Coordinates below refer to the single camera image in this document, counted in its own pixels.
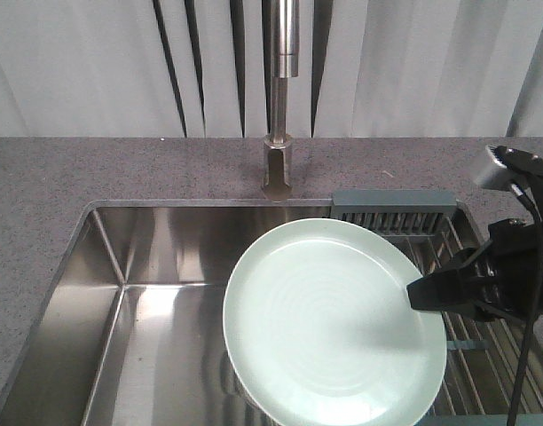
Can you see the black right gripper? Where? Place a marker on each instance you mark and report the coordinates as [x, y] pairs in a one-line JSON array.
[[513, 256]]

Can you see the light green round plate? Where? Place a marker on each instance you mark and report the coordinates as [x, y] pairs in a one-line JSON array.
[[320, 331]]

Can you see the stainless steel faucet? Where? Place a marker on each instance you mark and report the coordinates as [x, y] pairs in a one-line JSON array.
[[284, 65]]

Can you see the steel and teal dish rack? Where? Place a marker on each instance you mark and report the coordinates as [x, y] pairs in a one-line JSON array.
[[475, 355]]

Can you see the stainless steel sink basin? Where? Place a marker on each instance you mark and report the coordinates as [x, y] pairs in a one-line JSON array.
[[132, 330]]

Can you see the white pleated curtain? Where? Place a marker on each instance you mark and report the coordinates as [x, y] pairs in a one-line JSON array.
[[367, 69]]

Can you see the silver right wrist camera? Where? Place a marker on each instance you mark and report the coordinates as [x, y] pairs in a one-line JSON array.
[[490, 171]]

